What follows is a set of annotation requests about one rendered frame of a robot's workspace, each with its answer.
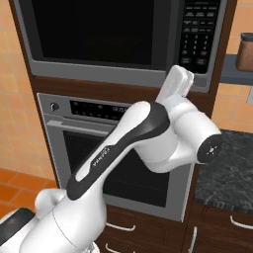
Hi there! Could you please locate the silver curved cupboard handle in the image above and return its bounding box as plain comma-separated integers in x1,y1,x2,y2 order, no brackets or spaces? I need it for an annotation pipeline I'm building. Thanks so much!
187,225,199,253

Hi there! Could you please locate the microwave door with dark window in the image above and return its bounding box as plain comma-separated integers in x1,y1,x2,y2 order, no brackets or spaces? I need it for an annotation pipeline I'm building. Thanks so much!
12,0,182,87

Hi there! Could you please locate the grey wall shelf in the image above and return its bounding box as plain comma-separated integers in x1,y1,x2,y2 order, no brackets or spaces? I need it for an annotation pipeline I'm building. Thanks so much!
219,53,253,87

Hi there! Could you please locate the brown wooden cupboard door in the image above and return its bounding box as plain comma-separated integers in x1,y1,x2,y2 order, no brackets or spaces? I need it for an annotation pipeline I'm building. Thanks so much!
183,223,253,253

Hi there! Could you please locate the grey microwave oven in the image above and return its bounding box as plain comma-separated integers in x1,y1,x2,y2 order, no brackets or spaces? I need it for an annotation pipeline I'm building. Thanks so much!
12,0,228,94

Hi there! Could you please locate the grey oven door handle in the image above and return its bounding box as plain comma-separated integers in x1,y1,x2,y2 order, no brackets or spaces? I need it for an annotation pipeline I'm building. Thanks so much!
45,120,112,136

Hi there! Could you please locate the oven door with dark window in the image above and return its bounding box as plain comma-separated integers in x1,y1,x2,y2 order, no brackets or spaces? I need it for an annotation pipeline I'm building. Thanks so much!
44,120,195,222

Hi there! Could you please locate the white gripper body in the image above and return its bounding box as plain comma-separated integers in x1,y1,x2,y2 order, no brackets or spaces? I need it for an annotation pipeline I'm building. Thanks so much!
155,64,196,101

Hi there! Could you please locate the brown tall wooden cabinet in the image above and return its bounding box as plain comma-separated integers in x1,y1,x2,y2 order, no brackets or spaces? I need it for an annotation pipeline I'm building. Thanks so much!
8,0,238,253

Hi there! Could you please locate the grey built-in oven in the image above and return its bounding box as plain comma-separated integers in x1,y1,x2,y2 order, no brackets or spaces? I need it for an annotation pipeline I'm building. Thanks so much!
36,92,196,222

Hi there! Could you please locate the brown wooden drawer front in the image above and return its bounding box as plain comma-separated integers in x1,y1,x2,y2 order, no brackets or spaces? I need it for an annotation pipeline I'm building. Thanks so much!
97,205,190,253
199,203,253,233

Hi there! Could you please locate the brown jar with dark lid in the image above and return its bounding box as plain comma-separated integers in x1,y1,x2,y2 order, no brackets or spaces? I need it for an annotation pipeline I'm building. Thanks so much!
234,32,253,73

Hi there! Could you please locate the silver curved drawer handle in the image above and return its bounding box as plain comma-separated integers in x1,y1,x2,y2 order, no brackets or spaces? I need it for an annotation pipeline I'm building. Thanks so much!
104,242,124,253
105,221,137,232
229,214,253,231

